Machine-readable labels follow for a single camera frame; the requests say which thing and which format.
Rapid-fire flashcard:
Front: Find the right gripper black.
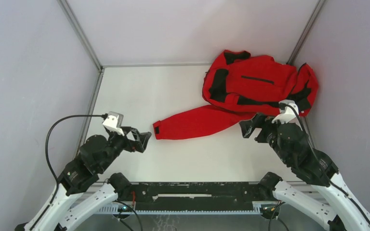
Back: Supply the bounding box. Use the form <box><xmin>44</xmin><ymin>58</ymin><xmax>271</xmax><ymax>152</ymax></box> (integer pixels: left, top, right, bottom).
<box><xmin>238</xmin><ymin>111</ymin><xmax>290</xmax><ymax>164</ymax></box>

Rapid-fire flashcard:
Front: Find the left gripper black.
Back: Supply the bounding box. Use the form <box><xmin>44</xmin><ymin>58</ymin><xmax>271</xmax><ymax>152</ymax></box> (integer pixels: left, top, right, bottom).
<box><xmin>98</xmin><ymin>126</ymin><xmax>151</xmax><ymax>171</ymax></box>

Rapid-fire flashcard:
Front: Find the red jacket black lining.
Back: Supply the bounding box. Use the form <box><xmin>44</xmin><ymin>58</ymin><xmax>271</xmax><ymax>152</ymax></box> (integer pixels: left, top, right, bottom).
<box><xmin>153</xmin><ymin>50</ymin><xmax>319</xmax><ymax>140</ymax></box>

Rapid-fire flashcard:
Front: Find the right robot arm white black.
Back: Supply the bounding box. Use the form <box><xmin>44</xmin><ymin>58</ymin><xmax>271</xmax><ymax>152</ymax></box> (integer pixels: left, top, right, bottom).
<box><xmin>239</xmin><ymin>114</ymin><xmax>370</xmax><ymax>231</ymax></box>

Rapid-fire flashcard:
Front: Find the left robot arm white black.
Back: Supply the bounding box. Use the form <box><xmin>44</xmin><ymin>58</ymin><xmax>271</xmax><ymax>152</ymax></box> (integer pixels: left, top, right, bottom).
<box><xmin>15</xmin><ymin>127</ymin><xmax>152</xmax><ymax>231</ymax></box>

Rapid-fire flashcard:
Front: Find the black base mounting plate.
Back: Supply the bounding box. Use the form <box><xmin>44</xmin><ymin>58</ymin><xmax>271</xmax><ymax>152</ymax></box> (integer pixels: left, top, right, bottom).
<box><xmin>118</xmin><ymin>182</ymin><xmax>277</xmax><ymax>213</ymax></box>

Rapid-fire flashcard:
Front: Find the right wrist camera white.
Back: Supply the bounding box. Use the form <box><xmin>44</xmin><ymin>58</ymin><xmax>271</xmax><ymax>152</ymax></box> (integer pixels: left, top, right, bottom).
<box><xmin>271</xmin><ymin>100</ymin><xmax>300</xmax><ymax>124</ymax></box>

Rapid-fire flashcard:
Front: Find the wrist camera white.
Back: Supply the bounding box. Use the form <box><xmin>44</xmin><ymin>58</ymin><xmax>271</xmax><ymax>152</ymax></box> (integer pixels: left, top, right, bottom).
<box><xmin>271</xmin><ymin>100</ymin><xmax>300</xmax><ymax>124</ymax></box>
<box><xmin>102</xmin><ymin>111</ymin><xmax>125</xmax><ymax>136</ymax></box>

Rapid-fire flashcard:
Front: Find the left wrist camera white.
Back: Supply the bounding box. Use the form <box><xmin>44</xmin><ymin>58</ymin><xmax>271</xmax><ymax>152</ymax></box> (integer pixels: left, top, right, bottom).
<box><xmin>102</xmin><ymin>111</ymin><xmax>125</xmax><ymax>136</ymax></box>

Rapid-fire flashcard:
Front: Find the left camera black cable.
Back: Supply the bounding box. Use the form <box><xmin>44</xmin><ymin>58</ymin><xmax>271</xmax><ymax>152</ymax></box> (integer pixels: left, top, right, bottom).
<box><xmin>45</xmin><ymin>114</ymin><xmax>108</xmax><ymax>205</ymax></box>

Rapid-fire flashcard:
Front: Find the white slotted cable duct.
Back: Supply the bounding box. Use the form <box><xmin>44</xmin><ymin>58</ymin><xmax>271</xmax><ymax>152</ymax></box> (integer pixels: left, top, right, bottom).
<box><xmin>94</xmin><ymin>204</ymin><xmax>275</xmax><ymax>215</ymax></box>

